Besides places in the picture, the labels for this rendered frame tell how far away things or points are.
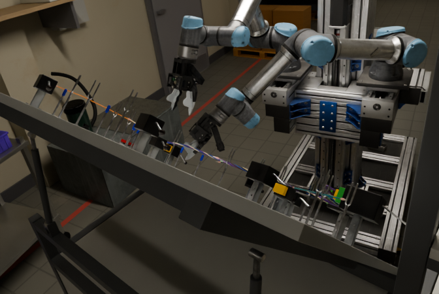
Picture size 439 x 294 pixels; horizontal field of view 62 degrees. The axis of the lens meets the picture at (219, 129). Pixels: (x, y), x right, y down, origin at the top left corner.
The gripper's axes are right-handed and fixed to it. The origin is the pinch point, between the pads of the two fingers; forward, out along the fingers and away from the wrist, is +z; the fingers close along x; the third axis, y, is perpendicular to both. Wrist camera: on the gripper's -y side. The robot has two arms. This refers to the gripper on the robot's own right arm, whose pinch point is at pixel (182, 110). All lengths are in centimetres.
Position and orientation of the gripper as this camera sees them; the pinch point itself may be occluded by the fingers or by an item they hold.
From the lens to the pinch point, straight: 145.8
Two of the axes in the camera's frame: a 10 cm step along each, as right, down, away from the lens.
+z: -1.8, 9.6, 2.1
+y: -5.7, 0.8, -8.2
